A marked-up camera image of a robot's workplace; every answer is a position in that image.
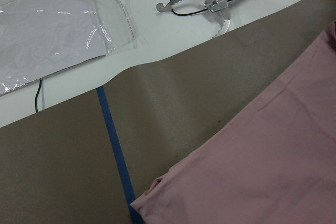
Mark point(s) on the pink Snoopy t-shirt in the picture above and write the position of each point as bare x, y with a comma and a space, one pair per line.
274, 162

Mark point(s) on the metal reacher grabber tool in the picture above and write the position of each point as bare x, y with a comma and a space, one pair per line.
212, 6

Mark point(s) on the clear plastic bag with paper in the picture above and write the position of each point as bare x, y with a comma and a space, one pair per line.
43, 37

